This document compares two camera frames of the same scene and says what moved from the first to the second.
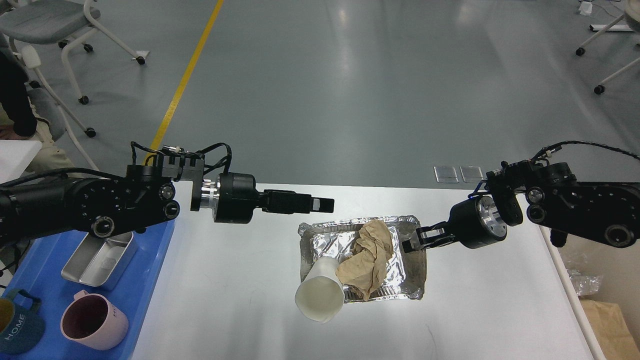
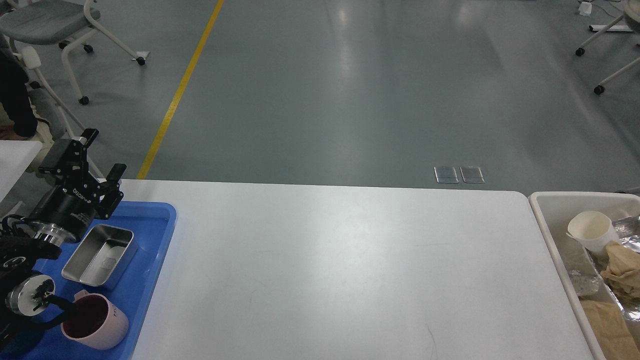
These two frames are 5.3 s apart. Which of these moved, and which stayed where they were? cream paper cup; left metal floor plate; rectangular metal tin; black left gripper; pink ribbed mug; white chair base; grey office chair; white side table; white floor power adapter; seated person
Moved: cream paper cup; black left gripper
Stayed: rectangular metal tin; pink ribbed mug; seated person; white chair base; grey office chair; white side table; white floor power adapter; left metal floor plate
